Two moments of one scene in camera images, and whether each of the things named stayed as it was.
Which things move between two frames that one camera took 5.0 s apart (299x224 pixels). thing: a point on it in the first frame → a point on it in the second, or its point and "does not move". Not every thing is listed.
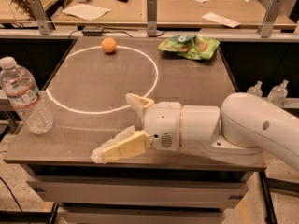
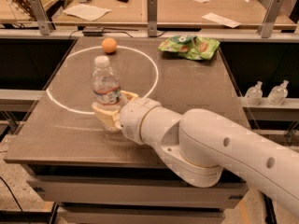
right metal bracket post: x=270 y=17 does not move
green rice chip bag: x=194 y=47 does not move
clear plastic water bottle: x=21 y=91 → x=106 y=84
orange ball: x=108 y=45 does not move
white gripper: x=163 y=123 → x=131 y=119
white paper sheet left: x=87 y=11 does not move
